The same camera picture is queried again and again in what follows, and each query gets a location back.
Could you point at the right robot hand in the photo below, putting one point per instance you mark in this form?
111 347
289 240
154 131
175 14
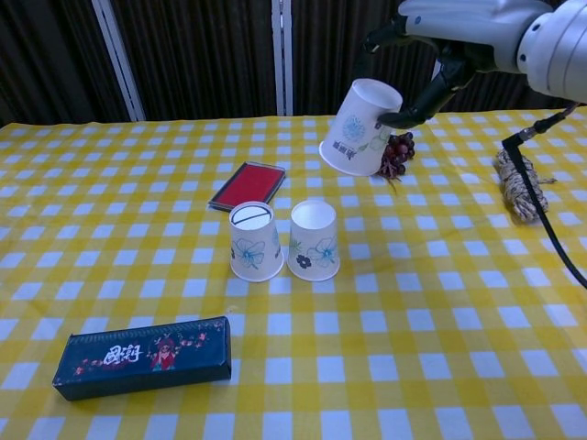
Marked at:
463 20

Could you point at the dark printed long box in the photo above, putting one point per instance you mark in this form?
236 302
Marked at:
142 357

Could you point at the dark purple grape bunch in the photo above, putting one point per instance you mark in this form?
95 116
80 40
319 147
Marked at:
398 153

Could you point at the paper cup with dark flower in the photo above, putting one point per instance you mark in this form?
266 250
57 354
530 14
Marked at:
313 247

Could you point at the red ink pad case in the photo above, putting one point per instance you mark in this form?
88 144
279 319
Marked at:
249 189

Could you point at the paper cup with line mark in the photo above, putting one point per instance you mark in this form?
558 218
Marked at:
252 245

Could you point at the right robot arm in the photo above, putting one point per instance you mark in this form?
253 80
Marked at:
557 46

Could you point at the paper cup with green print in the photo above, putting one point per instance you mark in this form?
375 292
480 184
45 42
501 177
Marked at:
360 130

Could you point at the yellow checked tablecloth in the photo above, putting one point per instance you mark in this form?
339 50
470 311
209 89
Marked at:
413 321

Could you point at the dark pleated curtain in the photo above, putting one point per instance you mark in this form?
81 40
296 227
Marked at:
206 55

